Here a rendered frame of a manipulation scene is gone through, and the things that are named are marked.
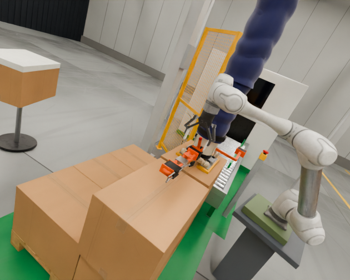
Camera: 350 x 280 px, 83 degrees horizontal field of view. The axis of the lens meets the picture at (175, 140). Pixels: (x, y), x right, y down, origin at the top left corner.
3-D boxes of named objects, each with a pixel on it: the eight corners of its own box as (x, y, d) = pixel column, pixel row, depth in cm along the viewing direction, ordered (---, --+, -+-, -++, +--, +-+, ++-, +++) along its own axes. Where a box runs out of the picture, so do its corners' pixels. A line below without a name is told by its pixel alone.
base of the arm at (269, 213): (289, 219, 164) (293, 214, 161) (285, 231, 146) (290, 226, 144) (269, 203, 172) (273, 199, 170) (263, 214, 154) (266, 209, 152)
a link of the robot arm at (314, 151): (306, 220, 145) (329, 248, 126) (284, 224, 146) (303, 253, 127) (318, 125, 111) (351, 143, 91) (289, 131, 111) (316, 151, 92)
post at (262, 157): (222, 212, 271) (261, 151, 234) (227, 215, 269) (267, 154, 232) (221, 215, 265) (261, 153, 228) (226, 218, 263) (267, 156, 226)
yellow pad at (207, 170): (209, 155, 178) (211, 150, 176) (219, 161, 175) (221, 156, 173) (195, 167, 148) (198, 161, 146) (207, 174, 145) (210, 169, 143)
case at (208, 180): (176, 171, 211) (191, 139, 196) (209, 192, 199) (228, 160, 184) (143, 196, 159) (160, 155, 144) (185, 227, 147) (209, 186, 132)
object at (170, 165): (166, 166, 113) (169, 159, 111) (176, 173, 111) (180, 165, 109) (158, 170, 105) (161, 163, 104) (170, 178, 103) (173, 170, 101)
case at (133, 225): (143, 199, 156) (160, 157, 141) (185, 231, 144) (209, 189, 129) (75, 251, 104) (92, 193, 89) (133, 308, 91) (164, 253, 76)
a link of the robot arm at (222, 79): (203, 96, 112) (208, 102, 100) (215, 69, 106) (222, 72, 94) (220, 103, 114) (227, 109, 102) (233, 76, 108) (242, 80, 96)
